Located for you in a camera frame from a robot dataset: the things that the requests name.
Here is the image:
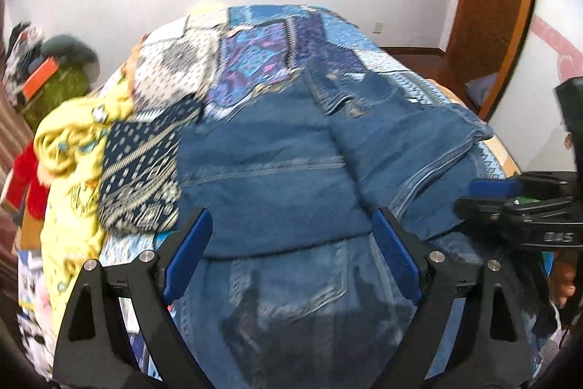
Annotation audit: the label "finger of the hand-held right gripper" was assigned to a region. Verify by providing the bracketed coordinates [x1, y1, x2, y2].
[455, 197, 549, 231]
[468, 178, 530, 203]

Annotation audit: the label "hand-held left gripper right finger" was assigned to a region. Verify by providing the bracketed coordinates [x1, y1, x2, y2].
[371, 207, 535, 389]

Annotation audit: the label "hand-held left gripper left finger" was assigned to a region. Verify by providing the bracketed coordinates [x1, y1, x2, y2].
[52, 207, 213, 389]

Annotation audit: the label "blue denim jeans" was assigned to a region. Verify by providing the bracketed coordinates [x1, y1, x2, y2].
[175, 70, 562, 389]

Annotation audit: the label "person's right hand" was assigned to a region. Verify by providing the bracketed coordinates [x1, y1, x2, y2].
[552, 259, 580, 308]

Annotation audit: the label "navy gold patterned cloth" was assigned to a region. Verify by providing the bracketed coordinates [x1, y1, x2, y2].
[98, 104, 204, 233]

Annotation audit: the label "light blue pillow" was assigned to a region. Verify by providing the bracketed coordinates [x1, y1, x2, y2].
[465, 72, 500, 104]

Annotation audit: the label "yellow printed cloth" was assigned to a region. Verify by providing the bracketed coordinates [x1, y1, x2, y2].
[34, 74, 137, 328]

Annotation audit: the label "white printed cloth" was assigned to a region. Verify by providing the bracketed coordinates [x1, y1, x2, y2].
[16, 250, 62, 374]

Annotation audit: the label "red cloth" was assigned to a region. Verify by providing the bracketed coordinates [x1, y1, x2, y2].
[1, 140, 49, 222]

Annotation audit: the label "white diamond patterned cloth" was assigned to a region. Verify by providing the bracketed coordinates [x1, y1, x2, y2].
[129, 12, 225, 117]

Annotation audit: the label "blue patchwork bedspread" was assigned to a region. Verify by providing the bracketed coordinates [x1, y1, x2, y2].
[98, 4, 522, 389]

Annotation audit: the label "orange box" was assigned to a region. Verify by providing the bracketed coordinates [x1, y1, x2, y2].
[23, 56, 62, 99]

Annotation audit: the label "grey cushion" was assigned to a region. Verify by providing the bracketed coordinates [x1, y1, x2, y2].
[40, 34, 101, 76]

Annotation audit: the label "black white printed bag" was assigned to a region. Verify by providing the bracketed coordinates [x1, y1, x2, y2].
[2, 22, 45, 109]

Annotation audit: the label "pink wall decoration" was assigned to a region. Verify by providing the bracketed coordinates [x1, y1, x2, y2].
[532, 15, 583, 81]

